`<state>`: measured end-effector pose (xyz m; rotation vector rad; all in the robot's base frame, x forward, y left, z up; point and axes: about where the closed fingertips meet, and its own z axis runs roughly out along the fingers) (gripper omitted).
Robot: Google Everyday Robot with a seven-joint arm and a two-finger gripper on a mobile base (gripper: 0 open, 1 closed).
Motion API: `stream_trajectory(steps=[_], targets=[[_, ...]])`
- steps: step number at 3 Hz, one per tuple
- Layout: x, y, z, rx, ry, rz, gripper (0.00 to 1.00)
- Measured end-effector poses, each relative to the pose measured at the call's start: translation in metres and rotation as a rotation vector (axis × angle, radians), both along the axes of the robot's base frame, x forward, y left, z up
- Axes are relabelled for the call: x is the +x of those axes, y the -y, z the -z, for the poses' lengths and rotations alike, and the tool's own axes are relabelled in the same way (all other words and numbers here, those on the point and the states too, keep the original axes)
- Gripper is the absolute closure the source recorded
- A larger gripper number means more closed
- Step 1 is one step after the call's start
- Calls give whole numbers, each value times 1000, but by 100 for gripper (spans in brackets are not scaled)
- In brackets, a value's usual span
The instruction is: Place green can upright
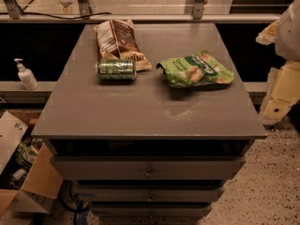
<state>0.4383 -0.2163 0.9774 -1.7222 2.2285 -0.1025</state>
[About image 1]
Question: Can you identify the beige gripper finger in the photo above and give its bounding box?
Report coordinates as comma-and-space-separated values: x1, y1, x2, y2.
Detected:
259, 61, 300, 125
256, 21, 279, 45

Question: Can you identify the green soda can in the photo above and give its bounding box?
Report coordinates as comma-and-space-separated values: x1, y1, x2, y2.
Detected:
96, 59, 137, 80

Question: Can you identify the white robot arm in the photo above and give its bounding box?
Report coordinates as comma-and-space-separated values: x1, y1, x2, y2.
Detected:
256, 0, 300, 125

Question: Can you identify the green snack bag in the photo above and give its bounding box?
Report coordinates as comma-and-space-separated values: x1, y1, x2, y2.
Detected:
157, 50, 234, 88

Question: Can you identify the brown chip bag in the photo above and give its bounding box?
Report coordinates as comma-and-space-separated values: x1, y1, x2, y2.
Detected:
94, 20, 152, 71

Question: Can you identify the grey drawer cabinet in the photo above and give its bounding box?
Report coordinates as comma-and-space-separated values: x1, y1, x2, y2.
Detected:
31, 22, 268, 218

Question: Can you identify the top grey drawer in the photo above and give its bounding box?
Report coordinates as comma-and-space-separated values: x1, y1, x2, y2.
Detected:
51, 157, 246, 180

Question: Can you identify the grey drawer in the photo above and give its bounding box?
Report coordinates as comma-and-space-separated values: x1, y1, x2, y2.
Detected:
89, 202, 212, 218
75, 186, 224, 203
51, 157, 246, 180

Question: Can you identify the middle grey drawer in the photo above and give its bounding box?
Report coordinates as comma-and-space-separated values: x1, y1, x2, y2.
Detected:
75, 186, 224, 203

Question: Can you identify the bottom grey drawer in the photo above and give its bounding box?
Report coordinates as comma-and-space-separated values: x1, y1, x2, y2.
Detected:
89, 202, 212, 218

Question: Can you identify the white pump bottle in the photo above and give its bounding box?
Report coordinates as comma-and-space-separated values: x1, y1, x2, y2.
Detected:
14, 58, 38, 90

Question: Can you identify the open cardboard box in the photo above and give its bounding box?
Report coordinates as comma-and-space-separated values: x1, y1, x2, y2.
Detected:
0, 111, 63, 216

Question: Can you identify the black cable on ledge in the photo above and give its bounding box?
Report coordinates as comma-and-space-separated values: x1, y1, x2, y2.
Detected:
0, 11, 113, 20

